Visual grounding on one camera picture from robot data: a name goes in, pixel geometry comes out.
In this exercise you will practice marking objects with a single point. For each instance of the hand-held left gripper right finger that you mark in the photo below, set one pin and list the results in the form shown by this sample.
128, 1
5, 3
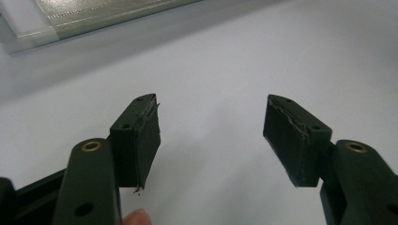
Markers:
297, 143

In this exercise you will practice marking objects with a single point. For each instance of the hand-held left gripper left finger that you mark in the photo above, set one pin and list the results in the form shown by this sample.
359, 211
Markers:
133, 146

